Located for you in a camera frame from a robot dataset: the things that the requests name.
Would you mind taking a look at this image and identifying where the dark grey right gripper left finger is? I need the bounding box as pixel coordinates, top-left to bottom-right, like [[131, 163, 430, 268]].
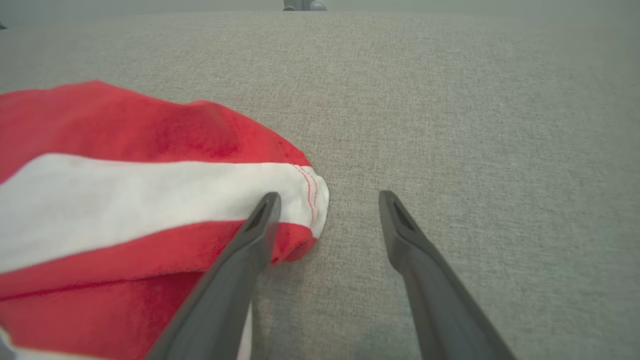
[[145, 191, 282, 360]]

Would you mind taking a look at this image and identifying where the red t-shirt with white trim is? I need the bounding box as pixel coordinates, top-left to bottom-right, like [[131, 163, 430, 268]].
[[0, 80, 331, 360]]

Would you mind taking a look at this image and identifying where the grey metal stand foot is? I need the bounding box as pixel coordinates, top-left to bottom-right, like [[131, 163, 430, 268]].
[[283, 0, 328, 12]]

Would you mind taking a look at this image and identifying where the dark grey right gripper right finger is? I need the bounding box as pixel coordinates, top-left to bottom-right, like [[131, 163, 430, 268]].
[[378, 190, 517, 360]]

